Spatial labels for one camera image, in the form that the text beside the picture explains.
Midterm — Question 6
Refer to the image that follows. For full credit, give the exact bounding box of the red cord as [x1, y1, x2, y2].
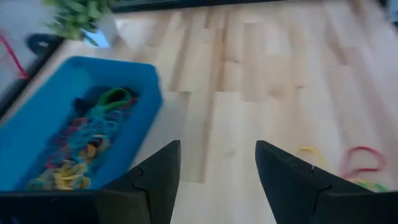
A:
[0, 34, 29, 80]

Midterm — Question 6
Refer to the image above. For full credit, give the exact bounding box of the red round rubber band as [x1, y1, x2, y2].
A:
[340, 145, 387, 180]

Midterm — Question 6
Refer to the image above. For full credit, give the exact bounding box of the dark ring-shaped object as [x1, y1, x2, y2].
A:
[25, 33, 63, 56]

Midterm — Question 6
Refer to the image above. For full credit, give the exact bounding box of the green plant in white pot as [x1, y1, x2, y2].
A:
[42, 0, 121, 49]

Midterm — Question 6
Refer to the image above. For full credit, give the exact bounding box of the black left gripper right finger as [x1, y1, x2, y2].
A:
[254, 139, 383, 224]

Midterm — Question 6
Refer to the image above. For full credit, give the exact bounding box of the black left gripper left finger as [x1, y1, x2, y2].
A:
[99, 139, 182, 224]

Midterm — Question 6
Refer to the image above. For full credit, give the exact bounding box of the blue plastic bin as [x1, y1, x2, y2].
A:
[0, 55, 164, 191]

